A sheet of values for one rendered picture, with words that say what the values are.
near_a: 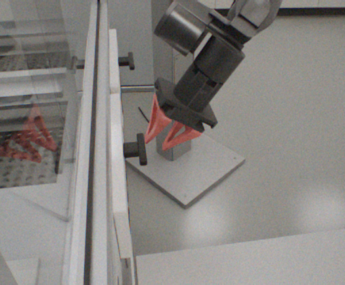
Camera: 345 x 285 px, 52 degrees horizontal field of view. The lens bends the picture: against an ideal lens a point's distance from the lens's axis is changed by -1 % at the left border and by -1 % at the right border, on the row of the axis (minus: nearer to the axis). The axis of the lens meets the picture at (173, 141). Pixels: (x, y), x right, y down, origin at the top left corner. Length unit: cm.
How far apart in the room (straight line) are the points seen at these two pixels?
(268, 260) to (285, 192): 120
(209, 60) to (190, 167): 133
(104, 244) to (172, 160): 150
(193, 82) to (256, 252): 30
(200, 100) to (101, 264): 28
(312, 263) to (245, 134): 153
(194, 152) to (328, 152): 74
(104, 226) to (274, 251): 35
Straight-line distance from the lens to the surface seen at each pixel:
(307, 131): 224
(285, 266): 64
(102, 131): 49
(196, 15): 53
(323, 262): 66
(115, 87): 72
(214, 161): 186
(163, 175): 178
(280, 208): 175
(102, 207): 39
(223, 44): 51
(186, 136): 56
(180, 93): 53
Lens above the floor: 128
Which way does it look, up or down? 39 degrees down
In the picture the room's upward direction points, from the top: straight up
